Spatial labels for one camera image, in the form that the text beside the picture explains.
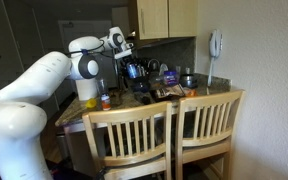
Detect small orange packet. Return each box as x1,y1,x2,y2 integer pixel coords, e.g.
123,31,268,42
183,88,199,98

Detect orange pill bottle white cap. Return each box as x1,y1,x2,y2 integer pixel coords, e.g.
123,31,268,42
100,93,112,112

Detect metal kitchen faucet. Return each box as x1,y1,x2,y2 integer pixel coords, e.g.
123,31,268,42
147,58,161,72

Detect grey metal pot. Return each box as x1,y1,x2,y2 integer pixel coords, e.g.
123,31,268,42
179,73,198,89

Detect white round plate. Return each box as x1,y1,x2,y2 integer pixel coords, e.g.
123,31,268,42
158,63,169,77

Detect white paper towel roll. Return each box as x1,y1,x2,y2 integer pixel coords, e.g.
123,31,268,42
74,78,99,102

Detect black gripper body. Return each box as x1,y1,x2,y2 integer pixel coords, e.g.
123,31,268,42
120,54,136,67

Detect nut jar blue lid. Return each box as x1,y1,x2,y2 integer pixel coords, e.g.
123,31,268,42
163,70,180,87

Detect light wood wall cabinet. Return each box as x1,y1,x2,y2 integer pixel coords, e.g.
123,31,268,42
127,0,198,41

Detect light wooden slatted chair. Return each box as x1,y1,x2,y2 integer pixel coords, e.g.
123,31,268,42
82,100,173,180
174,89,246,180

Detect grey double door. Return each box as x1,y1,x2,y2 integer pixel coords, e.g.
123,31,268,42
3,0,72,111

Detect brown snack bag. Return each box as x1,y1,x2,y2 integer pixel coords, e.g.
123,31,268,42
153,83,187,100

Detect dark blue bowl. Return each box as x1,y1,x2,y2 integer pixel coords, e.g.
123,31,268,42
130,79,151,94

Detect white wall phone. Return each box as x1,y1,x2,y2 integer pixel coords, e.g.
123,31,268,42
206,28,224,88

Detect clear plastic cup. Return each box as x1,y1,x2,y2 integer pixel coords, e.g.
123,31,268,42
97,78,109,96

